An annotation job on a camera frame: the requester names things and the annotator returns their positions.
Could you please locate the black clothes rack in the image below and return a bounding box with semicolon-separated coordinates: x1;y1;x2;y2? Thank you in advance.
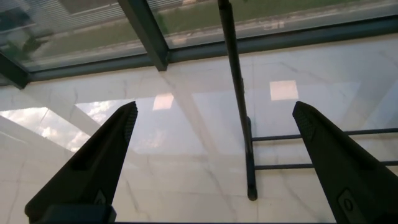
217;0;398;202

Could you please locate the window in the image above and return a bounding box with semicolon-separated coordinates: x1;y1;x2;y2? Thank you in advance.
0;0;398;90

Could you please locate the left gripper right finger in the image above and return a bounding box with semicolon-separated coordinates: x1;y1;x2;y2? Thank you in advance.
291;101;398;224

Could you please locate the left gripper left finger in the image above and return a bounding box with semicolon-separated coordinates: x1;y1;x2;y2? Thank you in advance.
24;101;139;223

